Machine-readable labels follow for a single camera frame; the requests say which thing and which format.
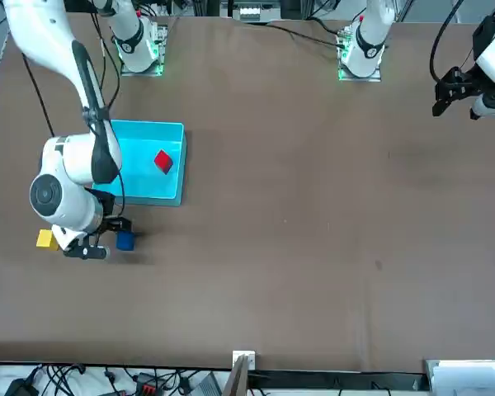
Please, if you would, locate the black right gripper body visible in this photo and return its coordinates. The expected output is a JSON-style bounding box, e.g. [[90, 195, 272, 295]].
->
[[92, 191, 117, 232]]

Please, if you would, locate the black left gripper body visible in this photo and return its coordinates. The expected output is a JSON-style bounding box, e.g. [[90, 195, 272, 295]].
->
[[435, 65, 483, 104]]

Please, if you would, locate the blue block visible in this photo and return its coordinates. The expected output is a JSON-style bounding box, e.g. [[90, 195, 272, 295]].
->
[[115, 231, 135, 252]]

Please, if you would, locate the yellow block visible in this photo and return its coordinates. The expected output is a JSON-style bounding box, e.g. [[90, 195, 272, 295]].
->
[[35, 229, 61, 252]]

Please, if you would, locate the red block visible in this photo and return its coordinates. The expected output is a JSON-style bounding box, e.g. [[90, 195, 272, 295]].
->
[[153, 149, 174, 176]]

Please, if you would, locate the cyan plastic box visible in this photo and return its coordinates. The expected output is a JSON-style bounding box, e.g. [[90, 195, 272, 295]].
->
[[91, 119, 186, 207]]

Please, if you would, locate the orange black plug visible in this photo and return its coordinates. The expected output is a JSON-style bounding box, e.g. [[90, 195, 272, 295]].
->
[[134, 373, 163, 396]]

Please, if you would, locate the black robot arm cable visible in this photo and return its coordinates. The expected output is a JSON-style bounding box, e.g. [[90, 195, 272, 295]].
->
[[20, 12, 127, 219]]

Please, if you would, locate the black cable across table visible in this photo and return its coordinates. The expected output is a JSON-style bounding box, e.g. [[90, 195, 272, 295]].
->
[[247, 18, 346, 47]]

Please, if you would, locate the aluminium profile post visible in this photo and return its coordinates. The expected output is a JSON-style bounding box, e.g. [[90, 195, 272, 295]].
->
[[221, 349, 257, 396]]

